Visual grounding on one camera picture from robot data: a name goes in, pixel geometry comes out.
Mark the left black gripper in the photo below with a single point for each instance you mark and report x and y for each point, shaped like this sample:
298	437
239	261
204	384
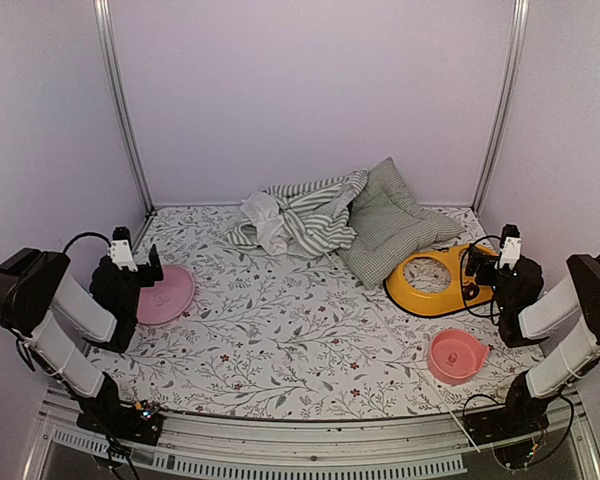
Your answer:
148	276

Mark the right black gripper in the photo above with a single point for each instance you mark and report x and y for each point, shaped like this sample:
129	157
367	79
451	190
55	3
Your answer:
475	261

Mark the striped pet tent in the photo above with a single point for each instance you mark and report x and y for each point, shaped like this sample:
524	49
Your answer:
308	219

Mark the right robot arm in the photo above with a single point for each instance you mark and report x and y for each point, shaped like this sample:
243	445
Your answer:
526	316

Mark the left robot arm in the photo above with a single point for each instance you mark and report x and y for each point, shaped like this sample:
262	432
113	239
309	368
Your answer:
37	290

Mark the yellow double bowl holder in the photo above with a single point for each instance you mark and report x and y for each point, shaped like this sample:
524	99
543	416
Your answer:
434	284

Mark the pink plate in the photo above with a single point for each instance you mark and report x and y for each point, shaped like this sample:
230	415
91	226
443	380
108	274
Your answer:
167	299

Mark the pink bowl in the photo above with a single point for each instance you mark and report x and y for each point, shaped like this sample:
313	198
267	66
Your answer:
455	356

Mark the green checkered cushion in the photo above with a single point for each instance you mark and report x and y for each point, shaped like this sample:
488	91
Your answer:
389	226

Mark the floral table mat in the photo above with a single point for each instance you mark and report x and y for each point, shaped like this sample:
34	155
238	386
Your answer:
291	338

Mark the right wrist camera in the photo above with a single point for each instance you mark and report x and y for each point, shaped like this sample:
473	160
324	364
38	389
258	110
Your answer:
509	248

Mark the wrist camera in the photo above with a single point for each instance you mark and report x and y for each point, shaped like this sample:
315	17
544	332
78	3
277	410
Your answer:
120	249
509	248

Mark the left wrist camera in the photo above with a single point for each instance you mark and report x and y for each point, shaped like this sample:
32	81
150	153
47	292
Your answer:
120	249

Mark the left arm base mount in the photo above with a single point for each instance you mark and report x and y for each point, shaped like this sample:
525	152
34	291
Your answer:
121	422

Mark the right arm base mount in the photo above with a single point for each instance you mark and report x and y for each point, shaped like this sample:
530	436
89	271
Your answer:
503	423

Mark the front aluminium rail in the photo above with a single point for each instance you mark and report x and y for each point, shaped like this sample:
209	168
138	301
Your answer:
212	447

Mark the right aluminium frame post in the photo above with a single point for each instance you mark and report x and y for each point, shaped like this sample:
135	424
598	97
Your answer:
512	65

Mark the aluminium frame post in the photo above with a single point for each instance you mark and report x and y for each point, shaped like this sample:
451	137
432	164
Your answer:
105	31
512	65

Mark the left aluminium frame post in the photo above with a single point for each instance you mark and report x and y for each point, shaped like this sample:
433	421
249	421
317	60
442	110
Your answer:
105	31

